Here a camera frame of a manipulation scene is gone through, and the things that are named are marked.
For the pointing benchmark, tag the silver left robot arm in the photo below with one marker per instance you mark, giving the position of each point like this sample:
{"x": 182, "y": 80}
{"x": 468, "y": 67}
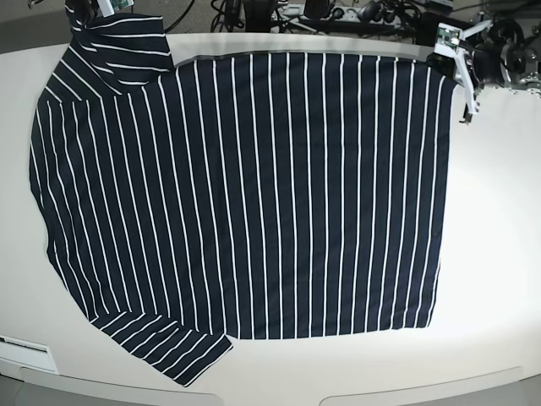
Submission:
{"x": 519, "y": 55}

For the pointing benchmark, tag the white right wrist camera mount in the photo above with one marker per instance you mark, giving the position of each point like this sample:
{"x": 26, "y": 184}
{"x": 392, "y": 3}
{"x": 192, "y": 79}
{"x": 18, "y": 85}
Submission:
{"x": 110, "y": 7}

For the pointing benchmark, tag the navy white striped T-shirt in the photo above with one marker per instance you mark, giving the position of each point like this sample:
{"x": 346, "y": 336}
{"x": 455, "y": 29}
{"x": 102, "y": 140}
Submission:
{"x": 264, "y": 196}

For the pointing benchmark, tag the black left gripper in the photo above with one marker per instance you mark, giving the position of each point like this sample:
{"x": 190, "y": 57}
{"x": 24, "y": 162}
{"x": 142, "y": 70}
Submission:
{"x": 482, "y": 64}

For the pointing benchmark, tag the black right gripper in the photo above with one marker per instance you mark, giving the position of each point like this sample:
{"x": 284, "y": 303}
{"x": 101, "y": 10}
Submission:
{"x": 82, "y": 13}

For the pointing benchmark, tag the white label sticker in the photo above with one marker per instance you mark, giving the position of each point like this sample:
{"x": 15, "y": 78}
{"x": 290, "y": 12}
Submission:
{"x": 29, "y": 355}

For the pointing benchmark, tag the white power strip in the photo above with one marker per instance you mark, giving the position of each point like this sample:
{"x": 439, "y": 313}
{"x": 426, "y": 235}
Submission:
{"x": 372, "y": 15}

